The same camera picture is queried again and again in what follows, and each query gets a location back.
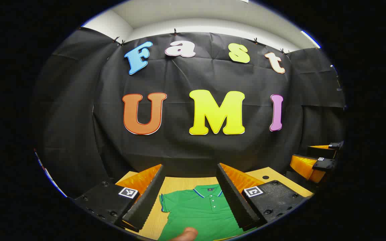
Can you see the green polo T-shirt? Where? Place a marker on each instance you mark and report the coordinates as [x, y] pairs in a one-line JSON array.
[[199, 214]]

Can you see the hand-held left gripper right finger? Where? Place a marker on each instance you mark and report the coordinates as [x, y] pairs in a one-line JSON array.
[[235, 201]]

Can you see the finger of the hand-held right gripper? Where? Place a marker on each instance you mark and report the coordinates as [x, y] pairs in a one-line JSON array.
[[305, 167], [323, 152]]

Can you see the black backdrop cloth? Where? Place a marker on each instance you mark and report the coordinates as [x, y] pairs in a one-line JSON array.
[[79, 117]]

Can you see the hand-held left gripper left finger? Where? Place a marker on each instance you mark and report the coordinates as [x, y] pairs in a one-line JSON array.
[[147, 201]]

